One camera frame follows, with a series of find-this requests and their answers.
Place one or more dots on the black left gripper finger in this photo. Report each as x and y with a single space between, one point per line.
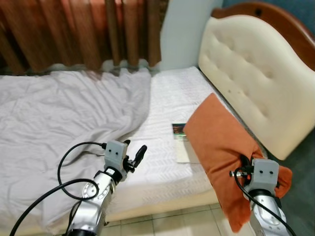
140 153
126 142

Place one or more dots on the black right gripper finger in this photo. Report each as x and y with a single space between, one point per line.
244 159

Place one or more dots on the orange pillow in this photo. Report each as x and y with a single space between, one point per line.
216 137

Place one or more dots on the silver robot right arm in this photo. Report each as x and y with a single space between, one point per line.
266 216

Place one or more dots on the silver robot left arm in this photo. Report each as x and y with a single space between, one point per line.
91 206

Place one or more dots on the white book dark cover picture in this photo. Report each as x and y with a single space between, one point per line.
183 147

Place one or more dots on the cream bed base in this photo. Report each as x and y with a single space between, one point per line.
162 206

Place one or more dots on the white chevron mattress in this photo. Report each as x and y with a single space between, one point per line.
167 98

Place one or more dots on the light grey blanket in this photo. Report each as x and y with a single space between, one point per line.
59 108

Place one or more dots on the cream padded wooden headboard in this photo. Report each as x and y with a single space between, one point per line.
256 73

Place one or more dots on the brown curtain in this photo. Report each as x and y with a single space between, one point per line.
74 29

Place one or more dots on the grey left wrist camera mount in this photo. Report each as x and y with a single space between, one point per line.
115 155

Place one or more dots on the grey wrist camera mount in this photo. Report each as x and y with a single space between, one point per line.
266 174
115 155

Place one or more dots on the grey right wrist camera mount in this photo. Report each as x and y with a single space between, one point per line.
266 174

